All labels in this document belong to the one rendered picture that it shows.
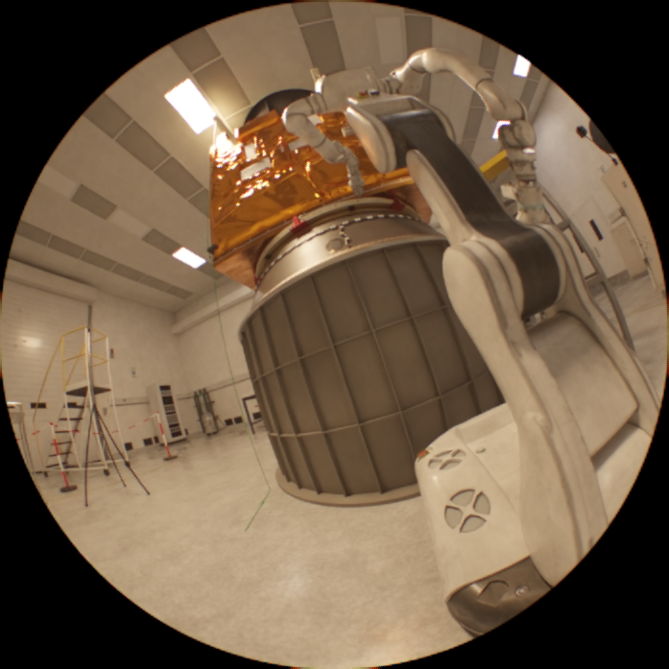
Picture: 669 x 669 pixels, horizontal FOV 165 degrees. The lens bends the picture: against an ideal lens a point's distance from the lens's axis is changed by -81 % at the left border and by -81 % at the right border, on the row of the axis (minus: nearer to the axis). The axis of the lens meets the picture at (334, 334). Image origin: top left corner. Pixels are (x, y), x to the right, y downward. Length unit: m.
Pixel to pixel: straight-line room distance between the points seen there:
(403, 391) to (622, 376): 0.86
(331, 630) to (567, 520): 0.60
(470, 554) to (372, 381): 0.80
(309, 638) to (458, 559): 0.44
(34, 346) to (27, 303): 1.19
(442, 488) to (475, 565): 0.19
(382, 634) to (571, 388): 0.64
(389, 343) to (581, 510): 0.93
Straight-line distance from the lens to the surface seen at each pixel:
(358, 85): 0.90
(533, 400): 0.31
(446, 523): 0.50
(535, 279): 0.38
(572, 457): 0.32
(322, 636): 0.75
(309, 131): 1.02
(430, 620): 0.70
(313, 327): 1.12
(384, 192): 1.82
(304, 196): 1.86
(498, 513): 0.51
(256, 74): 4.74
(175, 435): 8.22
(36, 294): 8.35
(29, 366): 7.60
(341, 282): 1.12
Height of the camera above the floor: 0.63
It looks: 11 degrees up
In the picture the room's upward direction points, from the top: 18 degrees counter-clockwise
